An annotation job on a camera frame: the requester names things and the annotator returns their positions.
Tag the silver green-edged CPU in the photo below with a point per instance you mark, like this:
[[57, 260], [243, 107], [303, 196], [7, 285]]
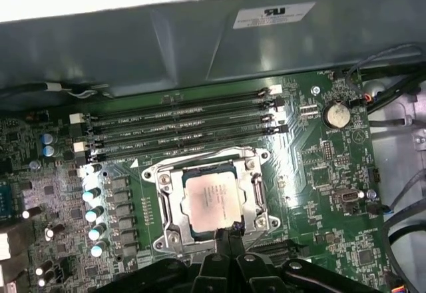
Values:
[[213, 199]]

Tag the CPU socket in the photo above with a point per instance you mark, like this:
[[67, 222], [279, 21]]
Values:
[[163, 177]]

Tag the internal USB port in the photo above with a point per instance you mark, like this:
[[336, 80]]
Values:
[[347, 197]]

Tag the small silver capacitor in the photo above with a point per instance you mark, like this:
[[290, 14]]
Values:
[[34, 164]]

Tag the metal socket cover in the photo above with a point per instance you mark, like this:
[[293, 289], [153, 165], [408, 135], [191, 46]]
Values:
[[177, 206]]

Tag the silver motherboard screw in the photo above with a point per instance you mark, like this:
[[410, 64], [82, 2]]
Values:
[[315, 90]]

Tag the grey square inductor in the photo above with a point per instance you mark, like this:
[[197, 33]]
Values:
[[121, 201], [119, 183], [128, 238], [124, 220], [130, 251]]

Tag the green motherboard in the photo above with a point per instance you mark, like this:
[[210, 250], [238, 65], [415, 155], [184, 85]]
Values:
[[316, 173]]

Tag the blue rear port connector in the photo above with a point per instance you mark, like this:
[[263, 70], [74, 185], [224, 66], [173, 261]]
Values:
[[6, 199]]

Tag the coin cell battery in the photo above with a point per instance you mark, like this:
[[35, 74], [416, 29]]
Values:
[[337, 115]]

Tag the blue topped capacitor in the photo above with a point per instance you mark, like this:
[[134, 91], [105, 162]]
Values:
[[49, 150], [89, 169], [49, 138], [94, 234], [88, 195], [97, 250], [90, 215]]

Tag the black PC case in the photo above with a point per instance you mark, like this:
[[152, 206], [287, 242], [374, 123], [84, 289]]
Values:
[[133, 46]]

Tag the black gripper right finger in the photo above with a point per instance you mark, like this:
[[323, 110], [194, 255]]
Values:
[[241, 266]]

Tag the white case wall label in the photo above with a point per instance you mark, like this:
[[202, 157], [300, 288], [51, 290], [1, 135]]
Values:
[[273, 15]]

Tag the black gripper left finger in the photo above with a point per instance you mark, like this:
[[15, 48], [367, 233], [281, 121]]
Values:
[[223, 266]]

